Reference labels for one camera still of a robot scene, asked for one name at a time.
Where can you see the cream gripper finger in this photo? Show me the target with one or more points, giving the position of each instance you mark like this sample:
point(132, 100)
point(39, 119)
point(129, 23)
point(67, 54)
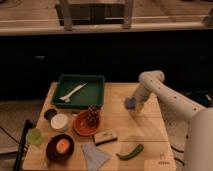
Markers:
point(138, 108)

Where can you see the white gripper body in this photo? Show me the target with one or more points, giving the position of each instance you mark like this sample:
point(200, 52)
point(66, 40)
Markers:
point(141, 94)

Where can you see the blue sponge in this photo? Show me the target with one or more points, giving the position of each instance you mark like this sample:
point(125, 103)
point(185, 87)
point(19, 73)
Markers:
point(130, 103)

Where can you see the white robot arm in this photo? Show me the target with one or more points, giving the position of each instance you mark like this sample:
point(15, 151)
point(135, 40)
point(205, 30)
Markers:
point(198, 153)

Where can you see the green plastic tray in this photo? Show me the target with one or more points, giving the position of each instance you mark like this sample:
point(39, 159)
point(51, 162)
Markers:
point(92, 94)

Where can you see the green chili pepper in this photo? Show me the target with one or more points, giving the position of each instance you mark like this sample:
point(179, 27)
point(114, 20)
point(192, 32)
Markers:
point(137, 150)

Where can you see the wooden block eraser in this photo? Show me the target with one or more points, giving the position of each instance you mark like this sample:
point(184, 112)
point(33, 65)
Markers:
point(104, 137)

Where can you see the brown pine cone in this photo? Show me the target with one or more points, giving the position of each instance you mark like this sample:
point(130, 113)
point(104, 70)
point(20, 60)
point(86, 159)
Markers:
point(92, 117)

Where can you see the orange bowl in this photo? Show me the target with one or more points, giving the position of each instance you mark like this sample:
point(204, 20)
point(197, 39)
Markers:
point(82, 127)

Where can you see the dark blue floor object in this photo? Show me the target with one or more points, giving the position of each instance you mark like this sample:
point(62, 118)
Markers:
point(202, 98)

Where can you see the blue folded cloth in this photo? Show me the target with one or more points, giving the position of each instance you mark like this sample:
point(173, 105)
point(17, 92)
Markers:
point(94, 157)

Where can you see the white plastic fork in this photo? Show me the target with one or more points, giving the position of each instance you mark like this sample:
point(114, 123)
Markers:
point(66, 98)

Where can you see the white round container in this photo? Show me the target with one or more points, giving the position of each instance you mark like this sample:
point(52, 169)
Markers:
point(59, 122)

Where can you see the orange round food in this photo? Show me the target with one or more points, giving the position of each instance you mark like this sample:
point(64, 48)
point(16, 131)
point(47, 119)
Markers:
point(62, 146)

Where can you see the small dark cup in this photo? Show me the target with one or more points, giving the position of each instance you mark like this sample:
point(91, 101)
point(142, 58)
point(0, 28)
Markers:
point(49, 114)

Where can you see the dark brown bowl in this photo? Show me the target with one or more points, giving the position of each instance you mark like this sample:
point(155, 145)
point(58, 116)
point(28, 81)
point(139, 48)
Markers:
point(53, 155)

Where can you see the light green cup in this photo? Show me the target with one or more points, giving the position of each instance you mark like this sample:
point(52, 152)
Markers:
point(34, 137)

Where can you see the black stand left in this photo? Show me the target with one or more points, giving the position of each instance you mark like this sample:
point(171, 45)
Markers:
point(27, 125)

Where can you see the wooden chair frame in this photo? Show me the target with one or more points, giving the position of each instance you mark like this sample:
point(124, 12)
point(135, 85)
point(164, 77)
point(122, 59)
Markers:
point(86, 15)

